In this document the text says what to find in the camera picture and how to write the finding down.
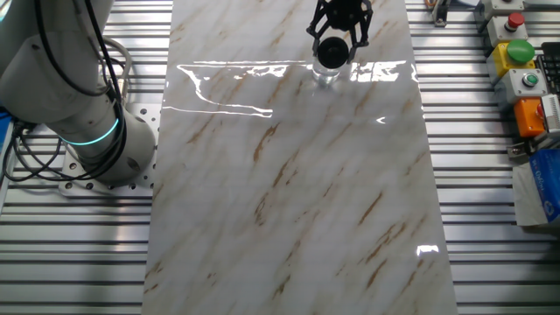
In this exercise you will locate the clear glass jar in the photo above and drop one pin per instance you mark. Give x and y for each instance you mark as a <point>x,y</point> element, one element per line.
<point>326,76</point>

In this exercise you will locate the plain grey button box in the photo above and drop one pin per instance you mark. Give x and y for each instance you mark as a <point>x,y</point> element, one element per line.
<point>499,9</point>

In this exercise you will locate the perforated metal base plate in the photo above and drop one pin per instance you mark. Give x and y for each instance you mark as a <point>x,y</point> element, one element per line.
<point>146,118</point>

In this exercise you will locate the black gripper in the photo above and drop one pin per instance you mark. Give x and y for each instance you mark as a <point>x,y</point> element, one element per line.
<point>343,15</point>

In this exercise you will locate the small metal clamp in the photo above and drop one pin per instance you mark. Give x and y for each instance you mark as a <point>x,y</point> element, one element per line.
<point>517,149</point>

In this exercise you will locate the upright metal bracket piece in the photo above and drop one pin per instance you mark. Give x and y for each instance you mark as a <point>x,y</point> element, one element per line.
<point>439,13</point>

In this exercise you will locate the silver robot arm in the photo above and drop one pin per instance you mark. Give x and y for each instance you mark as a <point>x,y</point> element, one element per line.
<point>65,87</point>

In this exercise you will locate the blue printed poster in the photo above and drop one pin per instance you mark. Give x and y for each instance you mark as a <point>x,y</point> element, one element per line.
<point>3,127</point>

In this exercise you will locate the black keyboard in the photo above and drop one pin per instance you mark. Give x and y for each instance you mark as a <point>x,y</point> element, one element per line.
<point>551,65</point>

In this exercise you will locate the orange button box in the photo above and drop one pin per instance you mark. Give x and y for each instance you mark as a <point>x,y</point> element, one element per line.
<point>527,118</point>

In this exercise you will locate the blue white tissue packet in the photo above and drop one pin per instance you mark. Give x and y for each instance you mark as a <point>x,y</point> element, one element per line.
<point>547,184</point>

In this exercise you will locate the grey finned metal device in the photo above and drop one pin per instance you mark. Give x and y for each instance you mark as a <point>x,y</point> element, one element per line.
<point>552,111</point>

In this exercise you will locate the red button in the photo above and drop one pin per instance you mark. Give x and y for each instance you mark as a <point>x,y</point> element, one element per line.
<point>503,30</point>

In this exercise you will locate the yellow box green button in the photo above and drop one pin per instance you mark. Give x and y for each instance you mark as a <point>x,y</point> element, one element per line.
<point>496,61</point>

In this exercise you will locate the grey box small green button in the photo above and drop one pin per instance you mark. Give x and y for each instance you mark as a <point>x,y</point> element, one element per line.
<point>516,87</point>

